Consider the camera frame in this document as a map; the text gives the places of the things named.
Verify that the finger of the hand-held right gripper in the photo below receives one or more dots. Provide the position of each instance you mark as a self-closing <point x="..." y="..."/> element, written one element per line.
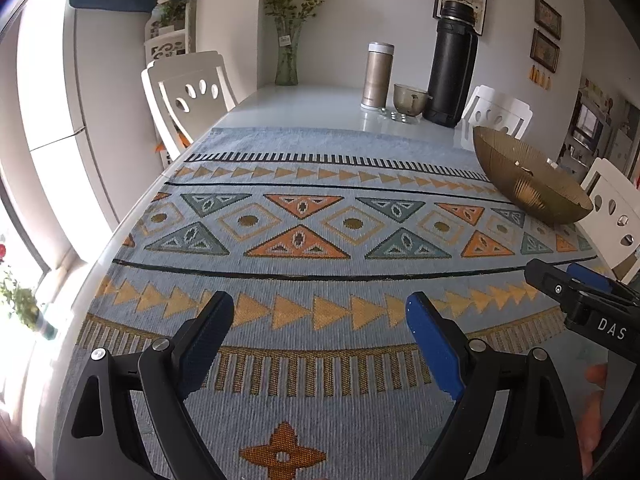
<point x="592" y="275"/>
<point x="555" y="285"/>

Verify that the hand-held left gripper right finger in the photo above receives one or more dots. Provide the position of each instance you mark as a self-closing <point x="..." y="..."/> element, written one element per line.
<point x="432" y="345"/>

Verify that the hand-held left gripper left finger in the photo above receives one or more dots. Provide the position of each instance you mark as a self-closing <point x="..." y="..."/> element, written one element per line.
<point x="205" y="350"/>

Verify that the gold ribbed bowl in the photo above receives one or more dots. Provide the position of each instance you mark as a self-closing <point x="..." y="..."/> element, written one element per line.
<point x="530" y="190"/>

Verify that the person's right hand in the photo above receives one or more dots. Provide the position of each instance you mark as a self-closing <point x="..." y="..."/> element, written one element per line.
<point x="592" y="410"/>

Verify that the white dining chair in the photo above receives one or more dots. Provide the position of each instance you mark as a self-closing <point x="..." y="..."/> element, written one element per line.
<point x="612" y="195"/>
<point x="497" y="112"/>
<point x="190" y="100"/>

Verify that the patterned woven table mat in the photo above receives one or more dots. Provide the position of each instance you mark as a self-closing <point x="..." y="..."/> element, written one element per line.
<point x="310" y="260"/>

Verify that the dark display cabinet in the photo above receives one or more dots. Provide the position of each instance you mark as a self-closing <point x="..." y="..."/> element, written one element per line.
<point x="587" y="120"/>

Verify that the red flowering potted plant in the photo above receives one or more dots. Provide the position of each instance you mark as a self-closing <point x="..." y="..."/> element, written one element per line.
<point x="22" y="305"/>

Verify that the yellow hanging tassels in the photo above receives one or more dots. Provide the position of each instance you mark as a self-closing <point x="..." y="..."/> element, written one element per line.
<point x="540" y="77"/>

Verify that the smoky glass cup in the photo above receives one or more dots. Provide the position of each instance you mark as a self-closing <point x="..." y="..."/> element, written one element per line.
<point x="410" y="100"/>

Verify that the large black flask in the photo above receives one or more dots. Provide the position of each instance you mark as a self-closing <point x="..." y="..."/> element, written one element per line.
<point x="450" y="70"/>

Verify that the silver thermos bottle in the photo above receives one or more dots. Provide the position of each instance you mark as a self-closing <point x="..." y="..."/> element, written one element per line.
<point x="377" y="75"/>

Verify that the glass vase with flowers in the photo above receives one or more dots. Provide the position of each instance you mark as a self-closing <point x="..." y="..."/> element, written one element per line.
<point x="287" y="60"/>

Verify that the white carved shelf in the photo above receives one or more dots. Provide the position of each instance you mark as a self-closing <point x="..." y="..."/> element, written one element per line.
<point x="167" y="40"/>

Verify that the small framed wall picture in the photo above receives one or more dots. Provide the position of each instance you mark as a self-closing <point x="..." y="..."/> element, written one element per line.
<point x="544" y="51"/>
<point x="547" y="17"/>

